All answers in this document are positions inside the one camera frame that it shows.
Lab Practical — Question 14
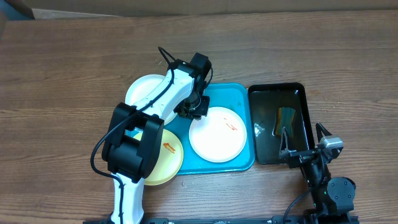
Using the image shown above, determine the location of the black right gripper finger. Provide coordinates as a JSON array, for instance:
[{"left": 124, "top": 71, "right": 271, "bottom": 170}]
[
  {"left": 279, "top": 126, "right": 290, "bottom": 158},
  {"left": 315, "top": 122, "right": 331, "bottom": 143}
]

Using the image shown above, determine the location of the green yellow sponge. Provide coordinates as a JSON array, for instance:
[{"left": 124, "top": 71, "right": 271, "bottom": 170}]
[{"left": 274, "top": 107, "right": 296, "bottom": 137}]

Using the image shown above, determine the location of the white plate with red stain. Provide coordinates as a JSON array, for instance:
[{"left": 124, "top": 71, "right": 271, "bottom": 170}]
[{"left": 188, "top": 107, "right": 247, "bottom": 163}]

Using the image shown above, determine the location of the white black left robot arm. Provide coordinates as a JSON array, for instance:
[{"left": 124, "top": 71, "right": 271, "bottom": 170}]
[{"left": 97, "top": 58, "right": 213, "bottom": 223}]

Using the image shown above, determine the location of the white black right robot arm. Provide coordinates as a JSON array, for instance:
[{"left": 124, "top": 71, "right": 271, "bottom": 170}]
[{"left": 279, "top": 123, "right": 359, "bottom": 223}]

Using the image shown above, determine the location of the black tray with water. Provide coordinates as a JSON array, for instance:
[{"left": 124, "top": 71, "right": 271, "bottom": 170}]
[{"left": 248, "top": 82, "right": 315, "bottom": 164}]

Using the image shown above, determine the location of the yellow plate with orange stain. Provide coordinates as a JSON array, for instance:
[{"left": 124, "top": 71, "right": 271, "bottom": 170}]
[{"left": 145, "top": 130, "right": 184, "bottom": 186}]

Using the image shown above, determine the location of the cardboard sheet at back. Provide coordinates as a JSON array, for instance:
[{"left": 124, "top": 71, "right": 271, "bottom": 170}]
[{"left": 23, "top": 0, "right": 397, "bottom": 16}]

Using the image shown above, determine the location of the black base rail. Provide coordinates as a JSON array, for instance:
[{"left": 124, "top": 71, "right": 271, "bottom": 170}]
[{"left": 82, "top": 215, "right": 360, "bottom": 224}]

